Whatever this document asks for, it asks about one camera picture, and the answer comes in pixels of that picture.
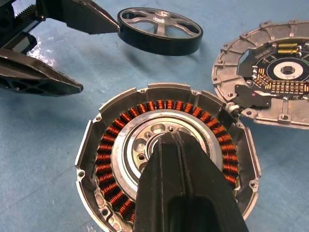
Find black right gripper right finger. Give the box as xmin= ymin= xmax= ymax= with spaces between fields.
xmin=174 ymin=131 xmax=250 ymax=232

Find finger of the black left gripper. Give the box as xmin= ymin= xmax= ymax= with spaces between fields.
xmin=0 ymin=47 xmax=84 ymax=98
xmin=36 ymin=0 xmax=121 ymax=35

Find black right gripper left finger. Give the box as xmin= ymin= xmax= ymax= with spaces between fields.
xmin=134 ymin=131 xmax=194 ymax=232

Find spoked silver rotor black rim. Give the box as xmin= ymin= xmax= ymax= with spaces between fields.
xmin=117 ymin=7 xmax=204 ymax=57

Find motor housing with copper windings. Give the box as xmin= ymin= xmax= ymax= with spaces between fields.
xmin=75 ymin=83 xmax=262 ymax=227

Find silver motor lid circuit board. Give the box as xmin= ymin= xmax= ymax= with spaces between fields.
xmin=211 ymin=21 xmax=309 ymax=131

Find blue plastic table cover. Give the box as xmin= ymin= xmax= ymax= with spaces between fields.
xmin=0 ymin=0 xmax=309 ymax=232

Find white lid connector wires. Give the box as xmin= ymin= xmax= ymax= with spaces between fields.
xmin=226 ymin=102 xmax=242 ymax=118

